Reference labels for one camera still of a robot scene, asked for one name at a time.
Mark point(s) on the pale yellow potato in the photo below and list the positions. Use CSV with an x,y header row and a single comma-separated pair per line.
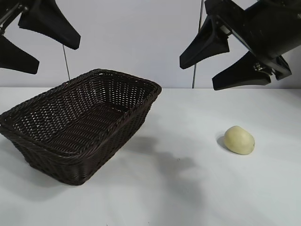
x,y
238,140

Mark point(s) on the dark brown wicker basket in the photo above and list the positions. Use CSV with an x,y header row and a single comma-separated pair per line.
x,y
70,122

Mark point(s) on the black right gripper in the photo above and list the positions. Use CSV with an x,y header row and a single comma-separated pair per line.
x,y
265,26

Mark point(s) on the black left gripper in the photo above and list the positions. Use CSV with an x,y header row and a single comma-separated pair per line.
x,y
9,9

